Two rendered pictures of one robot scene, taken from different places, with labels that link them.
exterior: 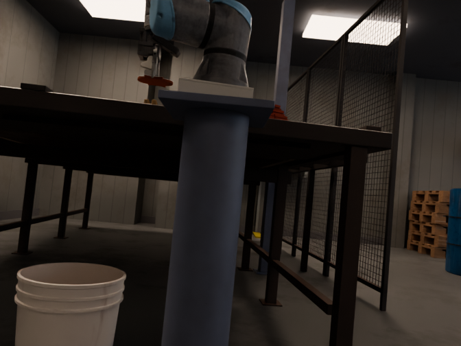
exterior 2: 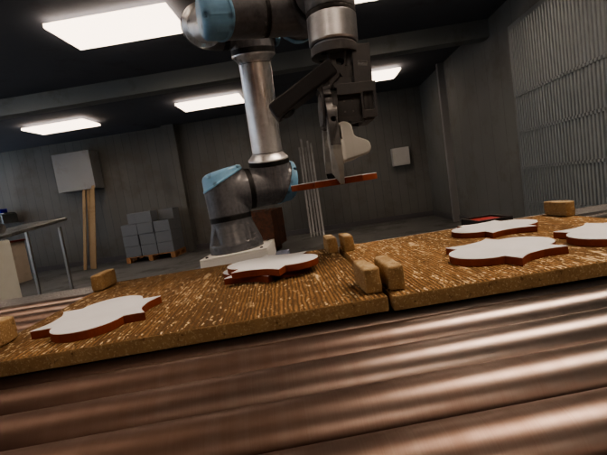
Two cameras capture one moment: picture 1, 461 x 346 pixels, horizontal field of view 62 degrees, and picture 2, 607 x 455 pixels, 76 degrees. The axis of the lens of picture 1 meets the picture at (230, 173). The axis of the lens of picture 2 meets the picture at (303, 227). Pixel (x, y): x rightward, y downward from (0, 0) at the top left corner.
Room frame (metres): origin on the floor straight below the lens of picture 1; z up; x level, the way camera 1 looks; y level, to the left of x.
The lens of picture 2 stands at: (2.10, 0.30, 1.05)
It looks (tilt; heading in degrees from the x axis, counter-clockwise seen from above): 5 degrees down; 183
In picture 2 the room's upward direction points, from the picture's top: 8 degrees counter-clockwise
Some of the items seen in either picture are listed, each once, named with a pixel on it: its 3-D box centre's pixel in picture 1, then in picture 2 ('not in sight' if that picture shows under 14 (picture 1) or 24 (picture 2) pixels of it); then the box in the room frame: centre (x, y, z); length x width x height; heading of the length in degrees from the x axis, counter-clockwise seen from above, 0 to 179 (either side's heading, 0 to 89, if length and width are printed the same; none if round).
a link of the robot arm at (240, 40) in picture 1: (226, 30); (228, 190); (1.01, 0.05, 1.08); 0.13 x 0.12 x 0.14; 112
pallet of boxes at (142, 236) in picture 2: not in sight; (154, 234); (-6.67, -3.56, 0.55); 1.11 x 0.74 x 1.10; 90
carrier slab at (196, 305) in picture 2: not in sight; (208, 292); (1.58, 0.13, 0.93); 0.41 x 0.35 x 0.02; 96
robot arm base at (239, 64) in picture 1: (222, 74); (234, 232); (1.01, 0.05, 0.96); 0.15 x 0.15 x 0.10
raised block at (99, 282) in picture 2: not in sight; (104, 279); (1.47, -0.08, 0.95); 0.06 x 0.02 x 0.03; 6
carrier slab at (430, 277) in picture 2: not in sight; (497, 246); (1.54, 0.54, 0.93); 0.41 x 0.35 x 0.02; 96
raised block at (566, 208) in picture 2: not in sight; (559, 208); (1.39, 0.72, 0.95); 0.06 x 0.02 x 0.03; 6
